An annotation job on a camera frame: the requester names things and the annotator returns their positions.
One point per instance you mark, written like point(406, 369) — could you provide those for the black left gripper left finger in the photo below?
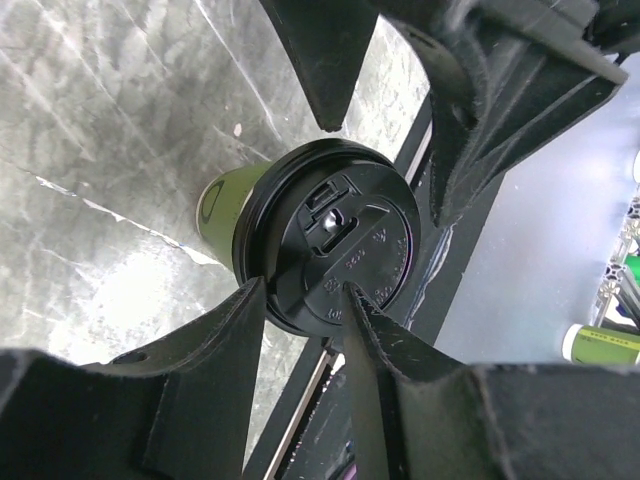
point(176, 408)

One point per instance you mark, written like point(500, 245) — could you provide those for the green paper coffee cup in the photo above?
point(220, 205)

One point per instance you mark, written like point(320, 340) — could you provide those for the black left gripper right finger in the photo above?
point(419, 414)

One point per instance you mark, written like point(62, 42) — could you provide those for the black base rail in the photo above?
point(309, 433)

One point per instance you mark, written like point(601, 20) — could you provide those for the black plastic cup lid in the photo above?
point(330, 212)

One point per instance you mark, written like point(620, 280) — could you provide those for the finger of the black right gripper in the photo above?
point(506, 78)
point(326, 41)

